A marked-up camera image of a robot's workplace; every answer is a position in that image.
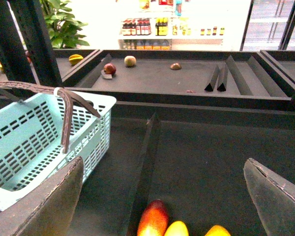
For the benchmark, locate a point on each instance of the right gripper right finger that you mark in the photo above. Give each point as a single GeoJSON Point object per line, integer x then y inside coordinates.
{"type": "Point", "coordinates": [273, 197]}

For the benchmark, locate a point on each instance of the white grocery shelf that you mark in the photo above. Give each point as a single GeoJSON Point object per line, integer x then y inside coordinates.
{"type": "Point", "coordinates": [166, 25]}

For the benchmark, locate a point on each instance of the brown fruit far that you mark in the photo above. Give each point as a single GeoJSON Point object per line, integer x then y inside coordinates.
{"type": "Point", "coordinates": [175, 66]}

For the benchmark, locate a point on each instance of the light blue plastic basket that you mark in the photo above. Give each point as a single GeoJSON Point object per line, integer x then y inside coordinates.
{"type": "Point", "coordinates": [42, 134]}

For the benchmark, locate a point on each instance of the red mango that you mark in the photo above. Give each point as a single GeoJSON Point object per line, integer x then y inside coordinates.
{"type": "Point", "coordinates": [154, 220]}

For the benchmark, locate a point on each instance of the dark wooden display stand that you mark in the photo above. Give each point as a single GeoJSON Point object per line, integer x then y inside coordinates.
{"type": "Point", "coordinates": [205, 137]}

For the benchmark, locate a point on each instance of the black triangular divider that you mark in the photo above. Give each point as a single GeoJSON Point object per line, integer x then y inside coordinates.
{"type": "Point", "coordinates": [210, 85]}
{"type": "Point", "coordinates": [222, 79]}

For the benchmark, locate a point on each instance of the red apple on far tray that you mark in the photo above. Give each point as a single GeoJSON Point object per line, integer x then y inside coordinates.
{"type": "Point", "coordinates": [110, 69]}

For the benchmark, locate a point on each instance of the black triangular divider right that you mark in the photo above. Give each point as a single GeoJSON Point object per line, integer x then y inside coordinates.
{"type": "Point", "coordinates": [222, 79]}

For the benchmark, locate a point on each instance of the yellow starfruit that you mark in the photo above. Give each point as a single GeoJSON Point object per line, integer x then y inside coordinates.
{"type": "Point", "coordinates": [75, 59]}

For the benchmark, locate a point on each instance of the black long tray divider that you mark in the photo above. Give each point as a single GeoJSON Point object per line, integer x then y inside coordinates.
{"type": "Point", "coordinates": [140, 190]}

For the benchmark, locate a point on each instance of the green yellow apple far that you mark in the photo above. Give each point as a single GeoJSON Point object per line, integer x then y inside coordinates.
{"type": "Point", "coordinates": [130, 61]}

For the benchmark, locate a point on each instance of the yellow mango right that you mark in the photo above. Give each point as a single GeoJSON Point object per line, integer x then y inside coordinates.
{"type": "Point", "coordinates": [217, 230]}

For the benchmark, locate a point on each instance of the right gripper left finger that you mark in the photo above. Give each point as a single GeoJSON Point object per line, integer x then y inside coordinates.
{"type": "Point", "coordinates": [49, 208]}

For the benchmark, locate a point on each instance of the yellow mango bottom centre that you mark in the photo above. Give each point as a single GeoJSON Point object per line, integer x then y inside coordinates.
{"type": "Point", "coordinates": [177, 228]}

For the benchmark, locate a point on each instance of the yellow mango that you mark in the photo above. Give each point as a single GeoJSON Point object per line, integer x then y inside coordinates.
{"type": "Point", "coordinates": [177, 228]}
{"type": "Point", "coordinates": [217, 230]}

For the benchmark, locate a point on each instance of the green potted plant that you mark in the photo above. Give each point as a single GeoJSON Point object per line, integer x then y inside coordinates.
{"type": "Point", "coordinates": [63, 28]}

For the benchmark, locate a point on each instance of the black triangular divider left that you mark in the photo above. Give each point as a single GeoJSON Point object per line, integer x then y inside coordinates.
{"type": "Point", "coordinates": [210, 85]}

